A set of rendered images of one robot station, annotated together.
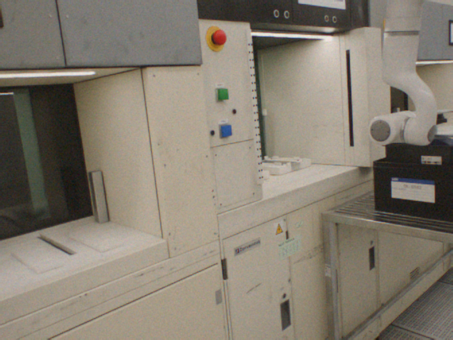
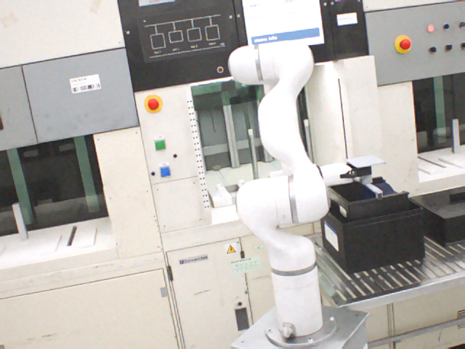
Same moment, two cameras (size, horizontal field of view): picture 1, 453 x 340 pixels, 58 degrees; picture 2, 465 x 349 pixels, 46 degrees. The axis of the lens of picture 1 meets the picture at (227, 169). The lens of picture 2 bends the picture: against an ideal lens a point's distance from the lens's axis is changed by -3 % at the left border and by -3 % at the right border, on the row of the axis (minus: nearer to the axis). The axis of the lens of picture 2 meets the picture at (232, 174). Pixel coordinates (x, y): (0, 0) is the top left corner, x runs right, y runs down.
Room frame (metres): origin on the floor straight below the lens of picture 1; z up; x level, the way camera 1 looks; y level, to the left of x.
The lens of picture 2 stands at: (-0.35, -1.32, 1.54)
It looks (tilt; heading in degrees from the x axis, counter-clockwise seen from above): 14 degrees down; 34
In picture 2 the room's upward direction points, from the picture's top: 9 degrees counter-clockwise
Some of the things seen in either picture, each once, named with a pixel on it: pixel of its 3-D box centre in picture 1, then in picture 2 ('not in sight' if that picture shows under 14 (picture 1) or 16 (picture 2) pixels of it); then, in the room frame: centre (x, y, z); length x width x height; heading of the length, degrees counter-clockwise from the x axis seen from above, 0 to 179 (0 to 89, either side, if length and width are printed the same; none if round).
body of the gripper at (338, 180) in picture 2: not in sight; (331, 174); (1.28, -0.60, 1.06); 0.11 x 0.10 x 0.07; 130
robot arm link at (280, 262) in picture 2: not in sight; (275, 223); (0.80, -0.64, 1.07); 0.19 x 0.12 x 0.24; 115
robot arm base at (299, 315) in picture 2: not in sight; (297, 297); (0.82, -0.67, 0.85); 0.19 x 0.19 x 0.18
